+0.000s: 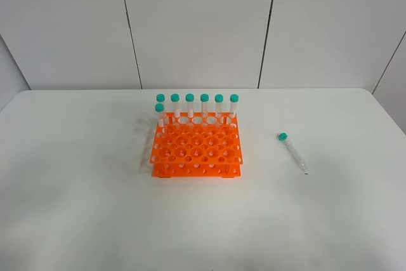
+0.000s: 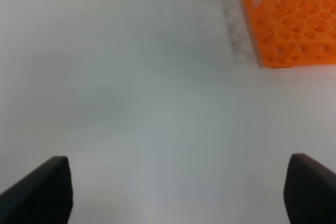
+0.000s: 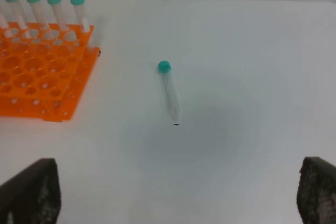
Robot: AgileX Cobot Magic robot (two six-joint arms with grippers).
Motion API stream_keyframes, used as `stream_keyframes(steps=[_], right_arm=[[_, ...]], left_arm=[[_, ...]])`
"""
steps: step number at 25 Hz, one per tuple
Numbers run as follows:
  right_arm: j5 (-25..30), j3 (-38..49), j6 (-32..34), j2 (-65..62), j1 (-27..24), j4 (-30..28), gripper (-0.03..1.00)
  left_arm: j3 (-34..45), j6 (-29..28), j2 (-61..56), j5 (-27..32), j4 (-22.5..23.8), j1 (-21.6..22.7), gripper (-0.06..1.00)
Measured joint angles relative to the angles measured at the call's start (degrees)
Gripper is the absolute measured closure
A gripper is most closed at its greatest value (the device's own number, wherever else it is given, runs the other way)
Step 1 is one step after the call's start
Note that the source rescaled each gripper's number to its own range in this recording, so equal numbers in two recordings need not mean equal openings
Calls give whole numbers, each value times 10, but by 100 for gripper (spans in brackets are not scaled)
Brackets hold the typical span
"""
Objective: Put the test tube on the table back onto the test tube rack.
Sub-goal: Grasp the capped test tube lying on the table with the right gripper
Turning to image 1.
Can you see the orange test tube rack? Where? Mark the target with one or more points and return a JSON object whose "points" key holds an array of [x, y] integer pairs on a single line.
{"points": [[198, 147]]}

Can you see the test tube with teal cap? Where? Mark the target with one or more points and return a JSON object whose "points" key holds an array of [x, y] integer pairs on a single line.
{"points": [[284, 139]]}

